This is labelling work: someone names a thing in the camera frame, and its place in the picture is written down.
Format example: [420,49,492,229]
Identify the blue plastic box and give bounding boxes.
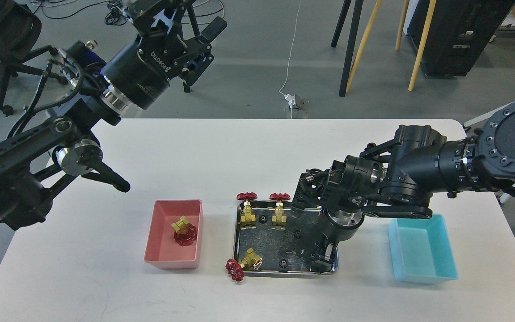
[388,213,459,284]

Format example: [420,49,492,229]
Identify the small black gear bottom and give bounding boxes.
[279,258,289,269]

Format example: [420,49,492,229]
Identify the stainless steel tray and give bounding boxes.
[233,200,339,278]

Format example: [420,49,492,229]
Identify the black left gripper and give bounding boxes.
[101,0,227,111]

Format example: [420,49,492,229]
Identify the pink plastic box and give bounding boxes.
[144,199,203,270]

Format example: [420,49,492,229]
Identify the black floor cables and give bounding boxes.
[30,0,225,26]

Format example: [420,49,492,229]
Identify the white power adapter with cable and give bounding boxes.
[278,0,302,119]

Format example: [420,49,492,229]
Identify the small black gear centre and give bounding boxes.
[293,229,302,240]

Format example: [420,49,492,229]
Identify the black equipment case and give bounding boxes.
[420,0,515,78]

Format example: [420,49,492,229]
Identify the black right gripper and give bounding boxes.
[302,210,365,272]

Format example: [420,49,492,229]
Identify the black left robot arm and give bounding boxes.
[0,0,227,230]

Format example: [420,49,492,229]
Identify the brass valve red wheel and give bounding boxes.
[171,216,198,246]

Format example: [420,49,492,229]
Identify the brass valve bottom left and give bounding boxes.
[225,247,263,282]

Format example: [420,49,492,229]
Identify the black and wooden easel legs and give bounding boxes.
[331,0,437,97]

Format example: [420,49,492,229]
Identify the brass valve top left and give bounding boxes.
[236,192,258,229]

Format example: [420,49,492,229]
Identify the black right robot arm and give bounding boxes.
[291,102,515,270]

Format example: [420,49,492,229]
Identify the black tripod leg left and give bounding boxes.
[178,0,204,93]

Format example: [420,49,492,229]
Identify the brass valve top right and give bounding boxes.
[269,192,291,229]

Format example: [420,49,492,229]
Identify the black office chair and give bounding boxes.
[0,0,58,115]

